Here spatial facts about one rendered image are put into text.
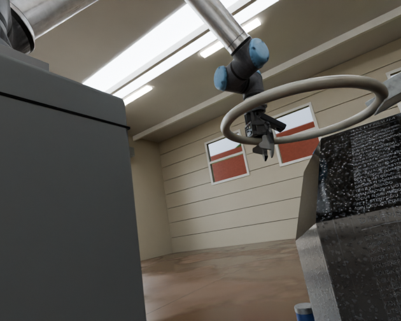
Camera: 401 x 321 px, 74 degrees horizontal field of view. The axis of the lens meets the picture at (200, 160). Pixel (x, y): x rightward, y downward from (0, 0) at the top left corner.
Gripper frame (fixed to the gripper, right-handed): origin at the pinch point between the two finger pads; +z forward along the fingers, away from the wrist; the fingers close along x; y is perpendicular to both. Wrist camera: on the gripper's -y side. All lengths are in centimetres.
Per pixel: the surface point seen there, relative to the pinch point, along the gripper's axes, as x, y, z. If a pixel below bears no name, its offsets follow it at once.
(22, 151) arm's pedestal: 62, 63, 11
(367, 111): 29.2, -20.5, -5.3
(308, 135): 6.8, -14.1, -5.4
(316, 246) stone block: 41, 14, 30
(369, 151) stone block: 42.3, -4.4, 10.1
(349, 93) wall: -417, -446, -229
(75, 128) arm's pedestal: 57, 58, 6
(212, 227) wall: -731, -139, 49
